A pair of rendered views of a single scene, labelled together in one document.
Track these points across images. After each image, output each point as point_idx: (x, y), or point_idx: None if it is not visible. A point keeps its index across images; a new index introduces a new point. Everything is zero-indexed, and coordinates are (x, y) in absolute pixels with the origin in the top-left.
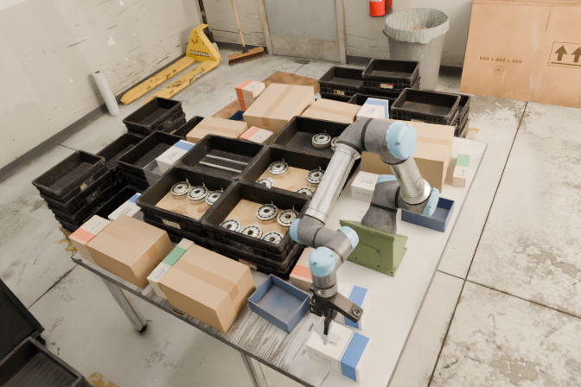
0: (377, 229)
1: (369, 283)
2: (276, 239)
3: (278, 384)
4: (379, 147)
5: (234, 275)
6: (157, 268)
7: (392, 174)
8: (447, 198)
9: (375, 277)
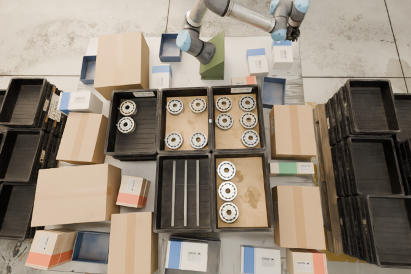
0: (215, 46)
1: (233, 60)
2: (246, 99)
3: None
4: None
5: (284, 109)
6: (303, 171)
7: (146, 71)
8: (152, 44)
9: (229, 59)
